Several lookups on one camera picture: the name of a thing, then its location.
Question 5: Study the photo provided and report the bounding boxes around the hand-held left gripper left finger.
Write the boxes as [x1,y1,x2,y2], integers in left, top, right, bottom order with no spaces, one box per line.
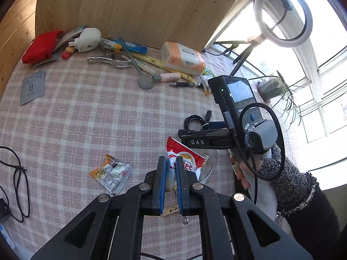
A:
[30,156,170,260]

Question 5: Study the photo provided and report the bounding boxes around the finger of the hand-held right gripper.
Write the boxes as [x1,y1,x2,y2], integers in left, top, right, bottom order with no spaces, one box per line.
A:
[177,128,234,150]

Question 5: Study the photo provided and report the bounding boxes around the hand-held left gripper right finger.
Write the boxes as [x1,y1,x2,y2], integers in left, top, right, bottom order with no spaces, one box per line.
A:
[176,156,313,260]

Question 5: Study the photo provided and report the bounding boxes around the red coffee creamer packet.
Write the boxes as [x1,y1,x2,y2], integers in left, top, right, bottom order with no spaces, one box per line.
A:
[165,135,207,193]

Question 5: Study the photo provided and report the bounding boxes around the black usb cable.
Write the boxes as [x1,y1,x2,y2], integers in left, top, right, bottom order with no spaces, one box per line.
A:
[184,110,227,131]

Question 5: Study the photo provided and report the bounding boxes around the yellow snack packet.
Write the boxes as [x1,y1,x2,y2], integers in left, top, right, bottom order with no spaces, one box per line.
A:
[89,154,133,195]

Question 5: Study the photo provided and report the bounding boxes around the orange tissue pack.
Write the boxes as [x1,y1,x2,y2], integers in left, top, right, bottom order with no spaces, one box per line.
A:
[160,41,206,77]

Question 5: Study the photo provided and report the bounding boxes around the metal tongs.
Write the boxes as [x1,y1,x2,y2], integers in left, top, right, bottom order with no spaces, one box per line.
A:
[86,55,134,70]

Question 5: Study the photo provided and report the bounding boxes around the grey sachet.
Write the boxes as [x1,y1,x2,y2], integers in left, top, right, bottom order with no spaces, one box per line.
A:
[20,70,46,107]

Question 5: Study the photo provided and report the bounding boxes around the person's right forearm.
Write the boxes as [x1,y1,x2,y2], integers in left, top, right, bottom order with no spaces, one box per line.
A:
[257,145,340,252]

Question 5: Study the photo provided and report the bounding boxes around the plaid cloth covered desktop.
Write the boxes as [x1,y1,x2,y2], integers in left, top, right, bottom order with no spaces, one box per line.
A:
[0,36,307,260]

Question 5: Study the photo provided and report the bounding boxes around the person's right hand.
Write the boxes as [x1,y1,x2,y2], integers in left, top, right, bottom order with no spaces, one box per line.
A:
[230,154,265,190]

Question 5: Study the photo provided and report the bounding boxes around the small labelled sachet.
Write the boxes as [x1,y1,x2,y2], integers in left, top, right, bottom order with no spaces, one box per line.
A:
[199,76,214,96]

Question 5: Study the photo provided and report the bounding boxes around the pink plant saucer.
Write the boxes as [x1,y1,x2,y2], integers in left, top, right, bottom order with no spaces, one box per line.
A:
[256,81,272,103]

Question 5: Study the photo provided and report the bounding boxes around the black tripod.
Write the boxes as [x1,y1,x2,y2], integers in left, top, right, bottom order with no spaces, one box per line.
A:
[214,36,265,76]

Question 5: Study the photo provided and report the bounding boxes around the black pen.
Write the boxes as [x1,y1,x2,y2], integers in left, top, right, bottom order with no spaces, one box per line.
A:
[170,81,202,88]

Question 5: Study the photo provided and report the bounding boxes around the potted spider plant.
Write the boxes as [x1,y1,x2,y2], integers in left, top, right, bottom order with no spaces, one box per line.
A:
[257,70,305,128]

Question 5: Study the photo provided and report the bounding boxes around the pink tube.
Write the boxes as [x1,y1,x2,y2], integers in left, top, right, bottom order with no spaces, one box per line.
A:
[152,72,181,83]

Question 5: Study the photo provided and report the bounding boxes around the grey spoon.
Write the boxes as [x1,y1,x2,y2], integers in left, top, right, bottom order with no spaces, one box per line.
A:
[119,37,155,90]

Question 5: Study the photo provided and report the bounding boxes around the yellow long packet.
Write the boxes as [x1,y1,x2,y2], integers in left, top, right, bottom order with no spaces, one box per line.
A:
[130,53,194,83]

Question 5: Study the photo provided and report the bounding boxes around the blue packet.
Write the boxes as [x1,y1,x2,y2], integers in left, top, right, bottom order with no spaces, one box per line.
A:
[107,38,148,55]

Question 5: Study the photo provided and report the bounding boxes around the wooden board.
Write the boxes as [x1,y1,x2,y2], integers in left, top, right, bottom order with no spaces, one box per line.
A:
[35,0,254,52]

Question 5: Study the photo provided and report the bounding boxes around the white plug device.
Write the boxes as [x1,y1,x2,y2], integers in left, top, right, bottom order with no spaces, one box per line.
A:
[69,28,102,53]

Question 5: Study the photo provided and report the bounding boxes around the black adapter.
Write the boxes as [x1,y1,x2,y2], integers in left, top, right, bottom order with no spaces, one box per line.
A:
[0,198,10,217]

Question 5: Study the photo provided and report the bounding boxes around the grey blister card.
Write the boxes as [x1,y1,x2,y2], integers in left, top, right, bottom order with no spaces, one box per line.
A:
[33,26,86,68]

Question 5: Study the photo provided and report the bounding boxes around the red pouch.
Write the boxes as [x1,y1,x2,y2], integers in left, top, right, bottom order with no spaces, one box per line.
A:
[22,31,63,65]

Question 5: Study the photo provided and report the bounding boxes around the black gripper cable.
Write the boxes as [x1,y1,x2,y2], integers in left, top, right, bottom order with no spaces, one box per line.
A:
[224,102,285,205]

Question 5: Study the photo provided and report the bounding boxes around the white ring light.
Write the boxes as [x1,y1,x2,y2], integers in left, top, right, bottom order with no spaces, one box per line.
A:
[253,0,313,49]

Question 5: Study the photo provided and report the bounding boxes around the white window frame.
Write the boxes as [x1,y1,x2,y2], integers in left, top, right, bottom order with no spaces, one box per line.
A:
[203,0,347,190]

